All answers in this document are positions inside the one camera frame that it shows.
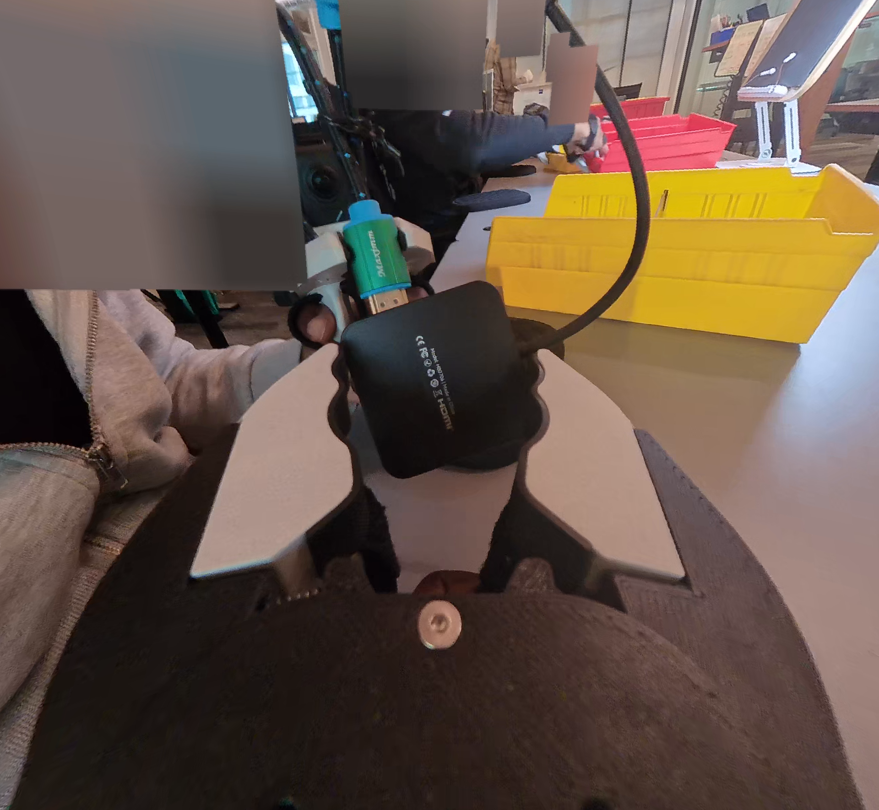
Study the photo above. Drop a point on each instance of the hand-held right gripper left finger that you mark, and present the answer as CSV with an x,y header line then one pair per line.
x,y
275,467

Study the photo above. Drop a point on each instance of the yellow plastic bin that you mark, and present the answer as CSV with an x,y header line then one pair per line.
x,y
652,302

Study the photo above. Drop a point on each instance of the red plastic bin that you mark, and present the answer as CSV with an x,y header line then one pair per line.
x,y
687,144
645,107

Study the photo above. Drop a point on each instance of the black panel on wooden board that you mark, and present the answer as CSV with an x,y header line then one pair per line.
x,y
817,14

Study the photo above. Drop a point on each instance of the person's left forearm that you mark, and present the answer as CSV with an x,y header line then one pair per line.
x,y
220,377

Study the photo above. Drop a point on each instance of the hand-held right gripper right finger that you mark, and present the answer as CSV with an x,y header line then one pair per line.
x,y
597,480

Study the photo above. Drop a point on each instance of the white panel stand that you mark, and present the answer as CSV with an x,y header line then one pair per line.
x,y
791,130

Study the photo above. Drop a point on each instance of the person's left hand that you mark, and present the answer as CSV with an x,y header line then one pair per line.
x,y
319,326

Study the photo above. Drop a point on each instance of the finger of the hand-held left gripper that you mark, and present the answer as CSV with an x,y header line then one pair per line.
x,y
323,261
417,244

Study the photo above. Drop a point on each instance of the green blue HDMI plug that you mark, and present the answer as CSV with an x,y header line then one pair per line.
x,y
374,254

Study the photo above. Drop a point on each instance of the black square adapter hub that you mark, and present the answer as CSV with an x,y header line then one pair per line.
x,y
426,405

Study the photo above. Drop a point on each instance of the black chair armrest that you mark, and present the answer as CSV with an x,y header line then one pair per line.
x,y
511,171
491,199

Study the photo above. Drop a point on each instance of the person's grey zip hoodie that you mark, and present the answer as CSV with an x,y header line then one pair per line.
x,y
41,515

